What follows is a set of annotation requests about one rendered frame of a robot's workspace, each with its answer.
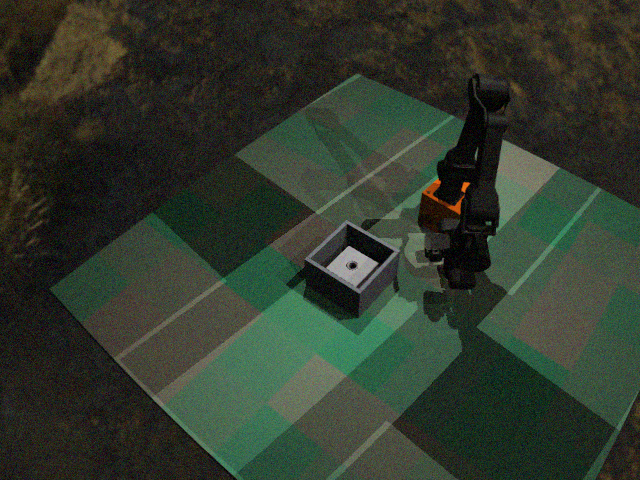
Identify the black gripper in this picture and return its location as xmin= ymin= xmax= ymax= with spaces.
xmin=437 ymin=218 xmax=477 ymax=290

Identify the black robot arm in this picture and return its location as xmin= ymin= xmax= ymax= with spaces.
xmin=425 ymin=73 xmax=512 ymax=272

